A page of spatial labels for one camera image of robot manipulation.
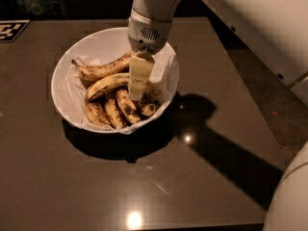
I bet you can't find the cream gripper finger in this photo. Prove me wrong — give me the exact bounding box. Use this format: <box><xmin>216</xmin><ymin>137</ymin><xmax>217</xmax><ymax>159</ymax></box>
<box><xmin>128</xmin><ymin>52</ymin><xmax>155</xmax><ymax>100</ymax></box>

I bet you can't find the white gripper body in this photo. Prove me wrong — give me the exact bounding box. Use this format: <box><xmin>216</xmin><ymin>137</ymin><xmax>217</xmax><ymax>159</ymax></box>
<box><xmin>128</xmin><ymin>9</ymin><xmax>171</xmax><ymax>55</ymax></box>

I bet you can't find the yellow curved front banana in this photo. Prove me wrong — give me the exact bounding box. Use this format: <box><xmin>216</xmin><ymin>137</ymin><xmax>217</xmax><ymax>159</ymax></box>
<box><xmin>86</xmin><ymin>73</ymin><xmax>130</xmax><ymax>101</ymax></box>

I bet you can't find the white robot base shell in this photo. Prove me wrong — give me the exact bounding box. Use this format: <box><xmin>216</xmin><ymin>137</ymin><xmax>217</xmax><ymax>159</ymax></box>
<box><xmin>262</xmin><ymin>142</ymin><xmax>308</xmax><ymax>231</ymax></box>

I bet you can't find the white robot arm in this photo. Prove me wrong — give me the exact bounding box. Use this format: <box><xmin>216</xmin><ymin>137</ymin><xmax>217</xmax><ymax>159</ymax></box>
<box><xmin>128</xmin><ymin>0</ymin><xmax>308</xmax><ymax>105</ymax></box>

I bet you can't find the right lower brown banana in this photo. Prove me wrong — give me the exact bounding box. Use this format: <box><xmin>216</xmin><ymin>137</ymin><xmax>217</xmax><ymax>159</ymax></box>
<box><xmin>138</xmin><ymin>94</ymin><xmax>160</xmax><ymax>117</ymax></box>

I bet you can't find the brown banana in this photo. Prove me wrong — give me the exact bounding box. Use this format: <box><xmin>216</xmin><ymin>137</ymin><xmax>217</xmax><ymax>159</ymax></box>
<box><xmin>104</xmin><ymin>91</ymin><xmax>126</xmax><ymax>129</ymax></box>
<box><xmin>85</xmin><ymin>102</ymin><xmax>111</xmax><ymax>126</ymax></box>
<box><xmin>115</xmin><ymin>88</ymin><xmax>141</xmax><ymax>124</ymax></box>
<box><xmin>138</xmin><ymin>94</ymin><xmax>160</xmax><ymax>117</ymax></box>

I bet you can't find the top spotted banana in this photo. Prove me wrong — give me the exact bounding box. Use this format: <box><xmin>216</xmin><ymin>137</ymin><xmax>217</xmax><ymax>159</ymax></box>
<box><xmin>71</xmin><ymin>51</ymin><xmax>131</xmax><ymax>82</ymax></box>

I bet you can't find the white bowl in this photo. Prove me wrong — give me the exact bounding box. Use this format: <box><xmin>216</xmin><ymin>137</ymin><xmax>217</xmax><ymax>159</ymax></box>
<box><xmin>50</xmin><ymin>26</ymin><xmax>180</xmax><ymax>135</ymax></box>

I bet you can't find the left lower brown banana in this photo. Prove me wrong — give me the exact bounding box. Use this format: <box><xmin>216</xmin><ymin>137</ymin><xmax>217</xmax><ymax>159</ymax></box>
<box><xmin>85</xmin><ymin>102</ymin><xmax>111</xmax><ymax>126</ymax></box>

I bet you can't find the black white fiducial marker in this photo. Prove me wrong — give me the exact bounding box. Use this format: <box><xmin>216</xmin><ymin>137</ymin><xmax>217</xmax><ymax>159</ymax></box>
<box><xmin>0</xmin><ymin>20</ymin><xmax>29</xmax><ymax>42</ymax></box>

